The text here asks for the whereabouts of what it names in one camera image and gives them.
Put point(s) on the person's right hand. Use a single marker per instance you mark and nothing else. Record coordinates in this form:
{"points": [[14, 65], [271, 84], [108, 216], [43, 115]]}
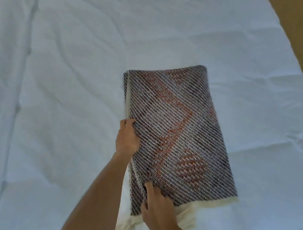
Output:
{"points": [[158, 213]]}

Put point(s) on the person's left hand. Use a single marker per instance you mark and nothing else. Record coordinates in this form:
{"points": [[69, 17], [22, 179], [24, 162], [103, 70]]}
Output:
{"points": [[126, 141]]}

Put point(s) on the person's left thumb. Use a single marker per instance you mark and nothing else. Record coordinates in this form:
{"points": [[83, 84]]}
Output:
{"points": [[133, 130]]}

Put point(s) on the person's right thumb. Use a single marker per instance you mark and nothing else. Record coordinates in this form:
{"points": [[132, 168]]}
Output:
{"points": [[144, 208]]}

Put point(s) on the patterned woven blanket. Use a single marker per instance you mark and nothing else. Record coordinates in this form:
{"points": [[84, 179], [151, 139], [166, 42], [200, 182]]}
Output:
{"points": [[178, 132]]}

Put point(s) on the person's left forearm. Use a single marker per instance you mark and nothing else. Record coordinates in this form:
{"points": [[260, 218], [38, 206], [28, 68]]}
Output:
{"points": [[96, 204]]}

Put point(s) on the white bed sheet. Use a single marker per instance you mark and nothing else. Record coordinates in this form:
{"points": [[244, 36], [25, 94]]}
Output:
{"points": [[54, 75]]}

